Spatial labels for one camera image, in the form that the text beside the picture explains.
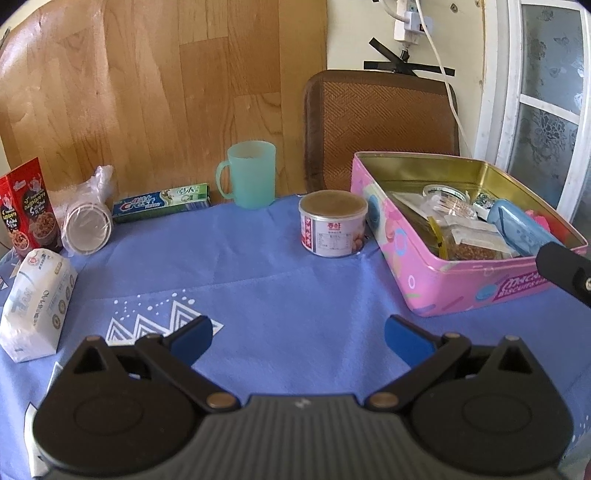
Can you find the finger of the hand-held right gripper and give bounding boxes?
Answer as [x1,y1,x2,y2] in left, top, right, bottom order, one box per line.
[536,242,591,311]

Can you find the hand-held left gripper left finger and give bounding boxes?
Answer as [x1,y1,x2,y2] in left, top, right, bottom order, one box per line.
[60,315,242,412]

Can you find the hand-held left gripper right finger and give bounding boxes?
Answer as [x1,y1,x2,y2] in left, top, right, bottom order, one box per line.
[367,315,551,412]

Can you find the pink tin box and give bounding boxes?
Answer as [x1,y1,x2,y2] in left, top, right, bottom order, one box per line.
[350,151,590,318]

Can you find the pink plastic object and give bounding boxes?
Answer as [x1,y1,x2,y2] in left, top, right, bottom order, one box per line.
[524,209,576,246]

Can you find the blue glasses case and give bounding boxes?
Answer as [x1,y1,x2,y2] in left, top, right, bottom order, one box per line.
[487,198,562,257]

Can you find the brown snack packet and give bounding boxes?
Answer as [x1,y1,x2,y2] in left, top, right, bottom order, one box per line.
[445,241,514,262]

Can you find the blue tablecloth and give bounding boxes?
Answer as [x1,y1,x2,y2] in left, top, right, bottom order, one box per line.
[0,194,591,462]

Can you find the clear toothpick container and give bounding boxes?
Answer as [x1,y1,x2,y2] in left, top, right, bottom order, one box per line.
[427,194,477,220]

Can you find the food can with label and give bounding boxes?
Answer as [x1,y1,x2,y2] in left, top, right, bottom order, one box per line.
[298,190,369,257]

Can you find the toothpaste box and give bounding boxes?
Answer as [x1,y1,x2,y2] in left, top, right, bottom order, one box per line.
[112,183,212,224]

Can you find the tape roll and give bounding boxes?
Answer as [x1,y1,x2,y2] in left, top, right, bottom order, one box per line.
[423,184,468,204]

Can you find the plastic-wrapped disposable cups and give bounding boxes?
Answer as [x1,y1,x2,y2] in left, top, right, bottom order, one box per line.
[48,165,116,256]

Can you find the white tissue pack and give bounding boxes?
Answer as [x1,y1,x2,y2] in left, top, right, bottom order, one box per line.
[0,248,78,363]

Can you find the teal plastic cup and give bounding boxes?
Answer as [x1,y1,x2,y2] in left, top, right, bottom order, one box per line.
[216,141,277,209]

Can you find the white frosted glass door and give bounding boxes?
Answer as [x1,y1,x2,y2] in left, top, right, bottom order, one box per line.
[475,0,591,232]

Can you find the red cereal box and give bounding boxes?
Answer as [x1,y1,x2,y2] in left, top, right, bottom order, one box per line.
[0,157,64,257]

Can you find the brown woven chair back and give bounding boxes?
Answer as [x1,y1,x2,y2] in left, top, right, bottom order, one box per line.
[303,70,461,195]

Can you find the wooden board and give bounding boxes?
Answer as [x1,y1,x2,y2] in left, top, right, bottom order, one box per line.
[0,0,329,222]

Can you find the white power strip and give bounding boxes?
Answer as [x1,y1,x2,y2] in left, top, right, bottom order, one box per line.
[393,0,435,45]

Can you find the white power cable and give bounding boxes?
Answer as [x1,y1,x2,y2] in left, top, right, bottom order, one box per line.
[414,0,474,158]

